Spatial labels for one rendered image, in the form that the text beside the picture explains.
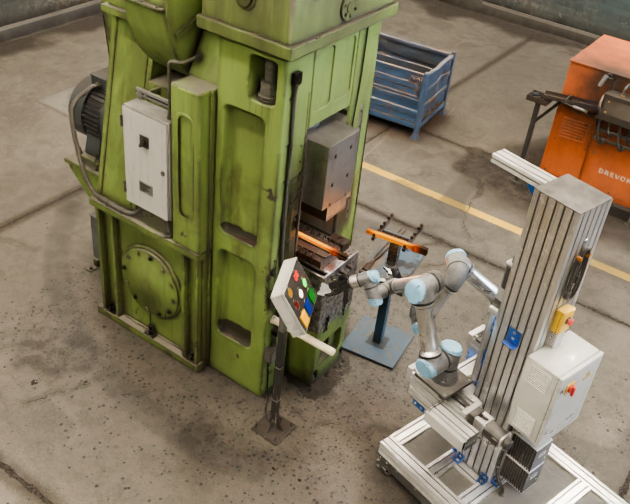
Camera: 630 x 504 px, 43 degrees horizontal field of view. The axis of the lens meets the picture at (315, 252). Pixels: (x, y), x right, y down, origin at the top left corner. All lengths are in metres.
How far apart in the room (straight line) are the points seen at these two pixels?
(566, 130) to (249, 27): 4.35
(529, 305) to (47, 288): 3.58
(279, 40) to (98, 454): 2.59
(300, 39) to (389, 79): 4.43
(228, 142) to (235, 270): 0.84
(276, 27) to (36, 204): 3.69
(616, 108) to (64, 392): 4.96
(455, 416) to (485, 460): 0.44
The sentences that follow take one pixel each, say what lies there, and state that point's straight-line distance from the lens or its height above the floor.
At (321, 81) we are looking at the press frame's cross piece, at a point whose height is 2.07.
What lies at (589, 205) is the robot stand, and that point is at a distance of 3.68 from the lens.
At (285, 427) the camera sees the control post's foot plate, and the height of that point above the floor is 0.01.
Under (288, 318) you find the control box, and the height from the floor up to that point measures 1.05.
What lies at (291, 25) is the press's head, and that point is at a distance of 3.82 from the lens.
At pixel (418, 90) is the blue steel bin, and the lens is 8.19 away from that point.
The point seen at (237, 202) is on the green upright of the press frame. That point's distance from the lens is 4.56.
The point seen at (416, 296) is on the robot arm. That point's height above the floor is 1.37.
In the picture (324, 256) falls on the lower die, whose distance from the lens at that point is 4.76.
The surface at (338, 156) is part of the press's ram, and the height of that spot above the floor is 1.67.
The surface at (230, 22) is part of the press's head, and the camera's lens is 4.05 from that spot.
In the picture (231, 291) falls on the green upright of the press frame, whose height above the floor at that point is 0.67.
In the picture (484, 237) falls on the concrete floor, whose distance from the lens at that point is 7.03.
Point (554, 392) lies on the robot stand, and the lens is 4.02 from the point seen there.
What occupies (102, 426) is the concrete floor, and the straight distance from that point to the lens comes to 5.11.
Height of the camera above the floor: 3.79
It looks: 36 degrees down
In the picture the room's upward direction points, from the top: 6 degrees clockwise
